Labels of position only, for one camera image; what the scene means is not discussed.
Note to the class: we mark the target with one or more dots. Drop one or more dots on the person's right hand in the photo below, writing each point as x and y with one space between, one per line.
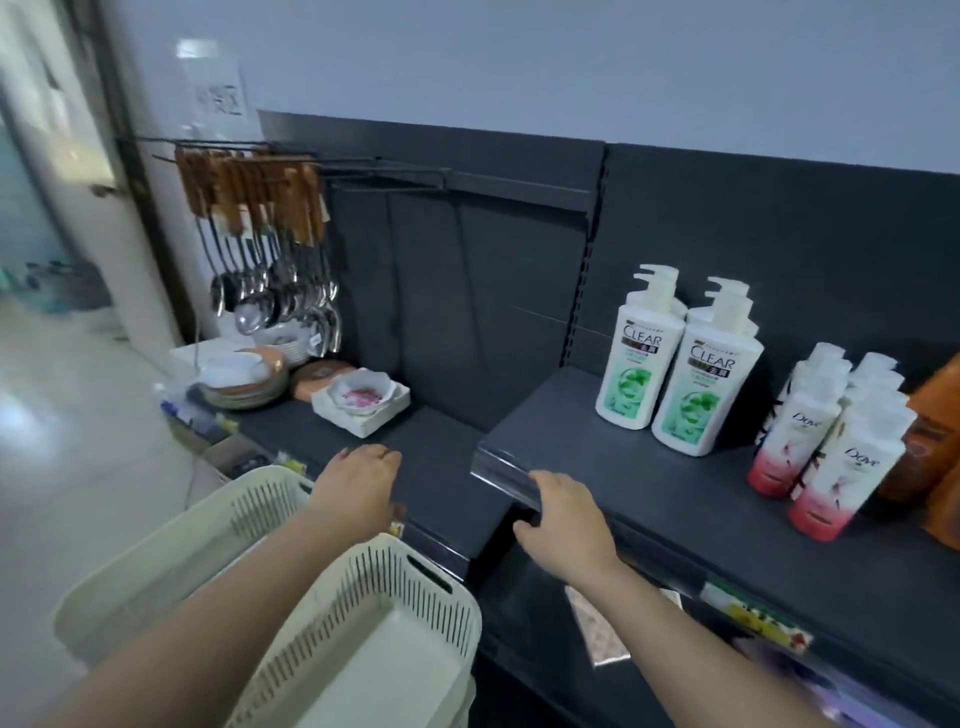
570 536

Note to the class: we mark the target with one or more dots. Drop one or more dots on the person's left hand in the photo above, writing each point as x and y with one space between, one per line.
356 491

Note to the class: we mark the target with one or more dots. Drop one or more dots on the cream slotted plastic basket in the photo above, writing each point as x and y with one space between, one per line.
390 637
150 562

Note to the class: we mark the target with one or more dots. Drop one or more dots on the group of small bottles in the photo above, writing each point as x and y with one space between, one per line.
825 465

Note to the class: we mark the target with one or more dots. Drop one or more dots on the dark grey shelf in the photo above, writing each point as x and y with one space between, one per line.
750 225

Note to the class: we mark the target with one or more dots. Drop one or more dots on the person's left forearm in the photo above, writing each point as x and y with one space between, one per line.
187 630

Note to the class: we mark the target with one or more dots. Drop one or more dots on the person's right forearm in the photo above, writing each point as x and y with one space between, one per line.
697 660

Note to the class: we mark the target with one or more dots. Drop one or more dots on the green yellow price label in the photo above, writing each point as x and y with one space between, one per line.
396 529
292 463
754 616

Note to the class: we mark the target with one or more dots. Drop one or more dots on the white square dish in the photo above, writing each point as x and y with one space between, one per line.
360 424

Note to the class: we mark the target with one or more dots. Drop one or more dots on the white floral bowl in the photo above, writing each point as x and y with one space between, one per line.
361 390

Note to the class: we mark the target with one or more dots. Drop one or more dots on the pink patterned flat packet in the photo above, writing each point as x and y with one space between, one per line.
600 637

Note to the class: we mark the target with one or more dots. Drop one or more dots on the orange dome bowl with sticker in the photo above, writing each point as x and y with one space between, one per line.
311 382

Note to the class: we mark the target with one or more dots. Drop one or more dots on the small white box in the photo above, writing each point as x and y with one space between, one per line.
671 598

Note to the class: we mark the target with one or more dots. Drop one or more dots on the stack of orange cream plates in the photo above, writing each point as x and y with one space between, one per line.
240 390

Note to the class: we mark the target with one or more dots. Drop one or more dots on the white ribbed scalloped bowl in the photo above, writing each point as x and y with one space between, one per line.
289 345

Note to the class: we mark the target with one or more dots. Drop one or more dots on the brown cardboard tray box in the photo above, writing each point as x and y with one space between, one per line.
191 442

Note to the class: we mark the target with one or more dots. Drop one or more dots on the clear blue plastic box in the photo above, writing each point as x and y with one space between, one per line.
195 416

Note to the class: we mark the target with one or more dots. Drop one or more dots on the white plastic box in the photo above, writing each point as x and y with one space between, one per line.
187 356

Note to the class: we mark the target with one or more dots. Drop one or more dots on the row of hanging steel ladles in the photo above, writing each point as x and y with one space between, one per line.
255 300

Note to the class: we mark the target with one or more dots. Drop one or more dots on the pile of pastel small packets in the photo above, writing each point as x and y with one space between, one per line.
810 682

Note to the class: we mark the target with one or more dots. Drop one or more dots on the grey plastic bin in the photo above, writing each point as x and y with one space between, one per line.
90 285

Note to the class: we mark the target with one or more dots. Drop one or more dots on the cream wooden door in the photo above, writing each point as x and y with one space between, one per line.
90 247

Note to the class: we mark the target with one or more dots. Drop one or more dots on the brass door knob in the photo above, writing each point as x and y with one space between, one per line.
105 190

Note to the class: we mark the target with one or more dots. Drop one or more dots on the blue cardboard display stand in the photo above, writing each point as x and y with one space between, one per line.
30 247

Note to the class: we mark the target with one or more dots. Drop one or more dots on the brown wooden door frame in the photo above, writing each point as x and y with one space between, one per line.
142 225

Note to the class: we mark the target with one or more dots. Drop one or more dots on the white paper wall sign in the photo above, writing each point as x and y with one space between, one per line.
217 90

